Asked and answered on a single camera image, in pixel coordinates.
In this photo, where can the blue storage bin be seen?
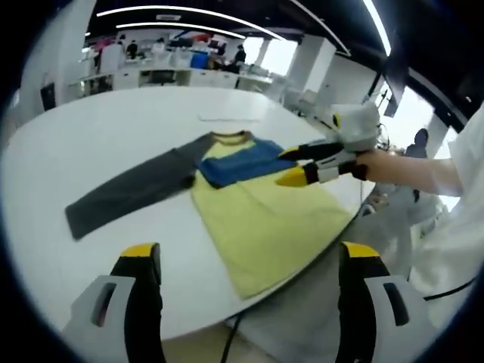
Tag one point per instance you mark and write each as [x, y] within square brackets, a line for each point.
[199, 60]

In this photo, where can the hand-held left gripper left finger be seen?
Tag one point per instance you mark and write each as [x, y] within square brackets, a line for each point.
[113, 302]

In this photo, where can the black office chair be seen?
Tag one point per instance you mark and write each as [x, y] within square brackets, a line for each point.
[162, 78]

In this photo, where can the yellow blue grey long-sleeve garment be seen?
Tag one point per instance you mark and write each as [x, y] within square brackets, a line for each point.
[264, 227]

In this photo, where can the person's white coat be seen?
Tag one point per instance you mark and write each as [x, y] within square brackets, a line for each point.
[453, 234]

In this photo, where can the black bin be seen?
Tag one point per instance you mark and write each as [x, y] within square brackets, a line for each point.
[48, 95]

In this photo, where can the black display screen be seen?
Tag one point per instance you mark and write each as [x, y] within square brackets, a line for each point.
[393, 98]

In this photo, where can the person's grey trousers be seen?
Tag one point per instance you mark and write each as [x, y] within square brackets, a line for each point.
[310, 325]

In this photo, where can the white square pillar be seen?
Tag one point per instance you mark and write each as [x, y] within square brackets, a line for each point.
[68, 45]

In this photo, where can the person's right hand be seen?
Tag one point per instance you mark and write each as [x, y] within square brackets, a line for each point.
[380, 168]

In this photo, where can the white cabinet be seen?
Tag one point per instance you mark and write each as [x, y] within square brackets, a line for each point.
[112, 56]

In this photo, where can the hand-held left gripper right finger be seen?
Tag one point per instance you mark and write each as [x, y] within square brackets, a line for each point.
[378, 302]

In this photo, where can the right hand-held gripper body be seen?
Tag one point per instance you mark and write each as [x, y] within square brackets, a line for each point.
[357, 125]

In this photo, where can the white template outline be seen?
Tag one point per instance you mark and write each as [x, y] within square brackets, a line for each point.
[227, 118]

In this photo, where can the straight ceiling light strip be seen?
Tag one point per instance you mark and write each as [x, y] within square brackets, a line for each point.
[378, 26]

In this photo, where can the curved ceiling light strip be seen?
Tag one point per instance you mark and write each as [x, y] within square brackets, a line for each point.
[181, 25]

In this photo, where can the white office desk row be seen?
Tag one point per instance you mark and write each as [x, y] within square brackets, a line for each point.
[204, 77]

